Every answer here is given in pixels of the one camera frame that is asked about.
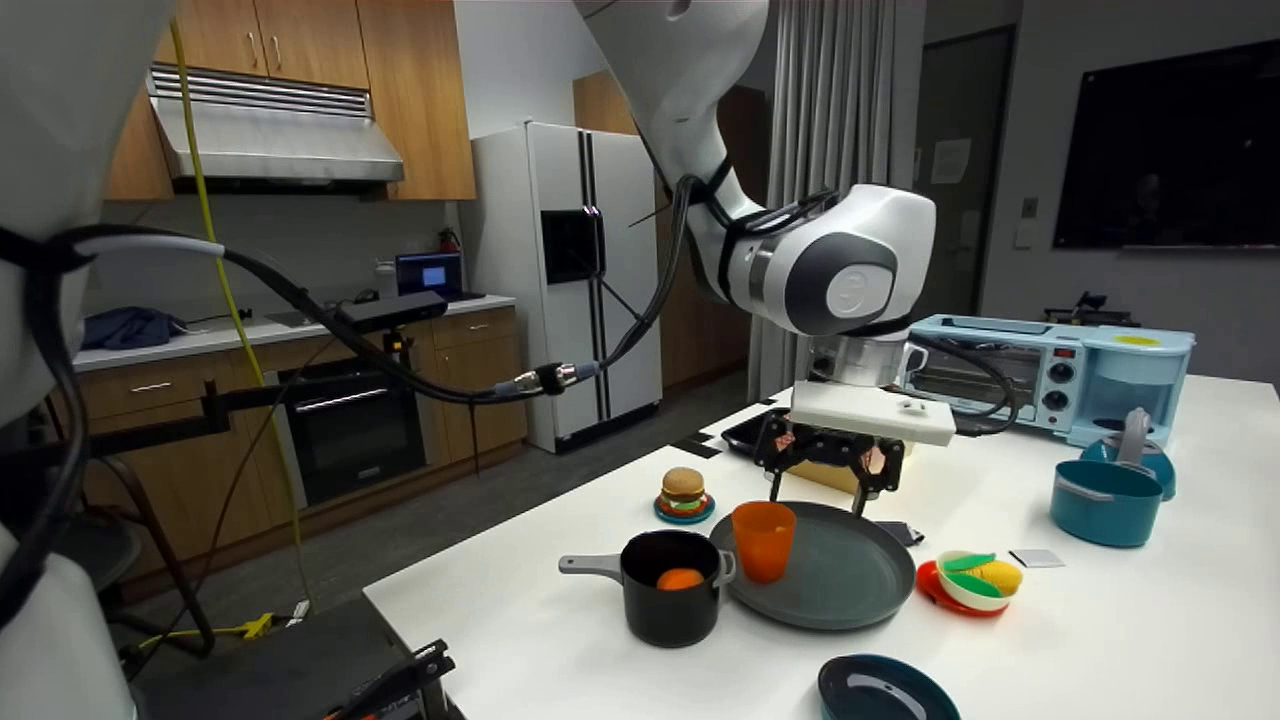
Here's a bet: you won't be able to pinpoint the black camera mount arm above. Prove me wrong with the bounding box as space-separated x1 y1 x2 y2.
65 328 412 464

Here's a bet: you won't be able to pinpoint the small teal saucer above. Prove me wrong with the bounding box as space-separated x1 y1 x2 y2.
651 493 720 526

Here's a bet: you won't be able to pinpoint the dark grey door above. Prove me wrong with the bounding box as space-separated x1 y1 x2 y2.
914 22 1019 323

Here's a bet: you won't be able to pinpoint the blue cloth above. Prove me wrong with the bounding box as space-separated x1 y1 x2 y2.
77 303 188 353

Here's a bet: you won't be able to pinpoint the small red plate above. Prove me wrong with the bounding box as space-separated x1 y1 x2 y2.
913 555 996 621

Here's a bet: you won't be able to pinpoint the green yellow toy vegetable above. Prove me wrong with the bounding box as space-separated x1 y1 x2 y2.
931 548 1028 615

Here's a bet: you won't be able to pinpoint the thick black cable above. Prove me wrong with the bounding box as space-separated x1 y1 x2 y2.
0 172 703 630

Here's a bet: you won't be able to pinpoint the grey round frying pan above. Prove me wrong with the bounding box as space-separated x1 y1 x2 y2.
708 497 927 636

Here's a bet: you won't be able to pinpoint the dark blue small pan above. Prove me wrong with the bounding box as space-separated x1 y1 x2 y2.
811 651 962 720

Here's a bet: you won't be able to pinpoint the light blue toaster oven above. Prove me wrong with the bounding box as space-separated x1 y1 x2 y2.
900 311 1199 451

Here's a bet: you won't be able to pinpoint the tall wooden cabinet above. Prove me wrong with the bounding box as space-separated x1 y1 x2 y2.
570 63 773 396

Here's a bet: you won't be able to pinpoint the white refrigerator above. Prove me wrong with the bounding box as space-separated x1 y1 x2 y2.
473 115 670 455

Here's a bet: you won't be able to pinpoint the black grill tray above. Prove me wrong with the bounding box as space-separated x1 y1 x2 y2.
720 403 790 466

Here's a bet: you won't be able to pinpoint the light grey curtain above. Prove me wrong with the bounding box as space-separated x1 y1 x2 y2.
744 0 927 403

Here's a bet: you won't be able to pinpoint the white paper sign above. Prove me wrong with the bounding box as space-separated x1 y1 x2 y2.
927 136 974 189

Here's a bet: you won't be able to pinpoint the red tan cardboard basket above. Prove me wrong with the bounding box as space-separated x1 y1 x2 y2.
774 396 931 499

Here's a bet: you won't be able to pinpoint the black pot with grey handle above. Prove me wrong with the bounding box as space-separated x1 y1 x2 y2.
554 526 738 651

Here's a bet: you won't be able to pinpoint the yellow cable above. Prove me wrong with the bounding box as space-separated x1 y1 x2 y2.
130 14 315 645

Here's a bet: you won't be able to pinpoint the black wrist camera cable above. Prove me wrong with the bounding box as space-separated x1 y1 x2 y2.
914 331 1019 439

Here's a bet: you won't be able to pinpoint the black clamp orange handle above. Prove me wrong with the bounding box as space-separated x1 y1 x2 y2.
324 636 459 720

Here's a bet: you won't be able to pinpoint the small laptop blue screen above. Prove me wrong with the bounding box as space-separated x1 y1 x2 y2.
393 246 468 303

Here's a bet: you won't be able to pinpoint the black built-in oven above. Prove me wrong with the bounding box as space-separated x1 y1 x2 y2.
276 353 433 512

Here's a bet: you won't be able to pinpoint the silver range hood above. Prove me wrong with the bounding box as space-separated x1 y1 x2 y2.
143 60 406 192

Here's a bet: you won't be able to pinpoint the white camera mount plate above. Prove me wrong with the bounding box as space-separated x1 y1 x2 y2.
784 381 960 449

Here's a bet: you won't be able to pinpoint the toy hamburger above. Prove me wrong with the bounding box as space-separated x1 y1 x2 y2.
655 464 713 519

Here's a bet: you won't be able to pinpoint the black stereo camera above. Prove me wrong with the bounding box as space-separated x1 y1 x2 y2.
332 286 452 336

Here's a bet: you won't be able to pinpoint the black cart platform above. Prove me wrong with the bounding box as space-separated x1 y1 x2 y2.
130 590 464 720

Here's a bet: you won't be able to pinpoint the wooden base cabinets white counter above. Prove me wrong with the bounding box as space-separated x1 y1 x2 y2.
65 293 531 590

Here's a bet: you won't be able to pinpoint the teal bowl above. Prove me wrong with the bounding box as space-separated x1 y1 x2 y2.
1046 455 1169 551

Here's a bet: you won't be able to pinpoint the black wall screen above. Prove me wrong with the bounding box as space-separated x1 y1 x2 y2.
1053 37 1280 257

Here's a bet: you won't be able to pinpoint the wooden wall cabinets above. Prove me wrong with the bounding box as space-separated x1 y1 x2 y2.
98 0 479 202

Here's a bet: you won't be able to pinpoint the small black device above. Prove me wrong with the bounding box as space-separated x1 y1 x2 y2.
1044 293 1137 331

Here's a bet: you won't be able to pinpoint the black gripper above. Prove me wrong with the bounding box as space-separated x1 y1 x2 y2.
764 418 913 519

